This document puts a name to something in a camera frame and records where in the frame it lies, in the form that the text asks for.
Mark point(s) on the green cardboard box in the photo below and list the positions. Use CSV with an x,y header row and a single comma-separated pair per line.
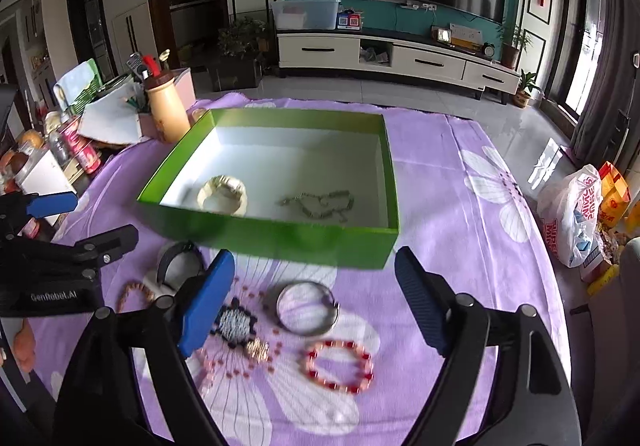
x,y
320,183

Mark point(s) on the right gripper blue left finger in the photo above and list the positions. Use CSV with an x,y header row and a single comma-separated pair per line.
x,y
190,313

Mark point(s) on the cream bear bottle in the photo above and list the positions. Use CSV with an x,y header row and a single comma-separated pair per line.
x,y
167,110

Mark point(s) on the white paper sheet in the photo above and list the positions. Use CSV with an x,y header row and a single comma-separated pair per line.
x,y
114,117

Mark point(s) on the dark potted floor plant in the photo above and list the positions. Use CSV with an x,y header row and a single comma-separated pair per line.
x,y
241,51

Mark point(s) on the cream carved bangle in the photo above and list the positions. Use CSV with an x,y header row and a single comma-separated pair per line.
x,y
223,194

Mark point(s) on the white box on left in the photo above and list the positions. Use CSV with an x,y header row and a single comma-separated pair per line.
x,y
41,174

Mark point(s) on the red snack can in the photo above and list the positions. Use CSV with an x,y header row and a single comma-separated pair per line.
x,y
80,147

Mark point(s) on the gold rhinestone brooch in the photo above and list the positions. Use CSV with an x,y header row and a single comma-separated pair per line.
x,y
257,350

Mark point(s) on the clear plastic storage bin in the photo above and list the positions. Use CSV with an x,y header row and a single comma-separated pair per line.
x,y
305,15

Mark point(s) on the white red plastic bag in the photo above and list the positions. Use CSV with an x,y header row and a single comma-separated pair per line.
x,y
569,212

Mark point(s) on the orange yellow package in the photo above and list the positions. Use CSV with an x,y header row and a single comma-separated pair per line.
x,y
615,196

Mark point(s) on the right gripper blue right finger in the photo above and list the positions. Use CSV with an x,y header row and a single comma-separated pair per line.
x,y
448,322

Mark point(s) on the small potted plant on floor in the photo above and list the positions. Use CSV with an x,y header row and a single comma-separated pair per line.
x,y
526,86

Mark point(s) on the purple floral tablecloth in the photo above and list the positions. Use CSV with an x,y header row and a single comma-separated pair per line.
x,y
461,212

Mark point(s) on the pink box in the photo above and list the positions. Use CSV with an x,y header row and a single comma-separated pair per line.
x,y
185,88

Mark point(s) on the white tv cabinet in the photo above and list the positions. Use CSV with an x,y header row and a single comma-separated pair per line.
x,y
350,51

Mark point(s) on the tall potted plant on cabinet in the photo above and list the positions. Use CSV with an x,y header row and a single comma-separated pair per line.
x,y
515,40

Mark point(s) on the black wrist watch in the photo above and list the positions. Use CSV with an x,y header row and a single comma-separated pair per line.
x,y
180,262

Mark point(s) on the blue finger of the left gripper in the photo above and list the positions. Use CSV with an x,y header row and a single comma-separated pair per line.
x,y
19,208
100,250

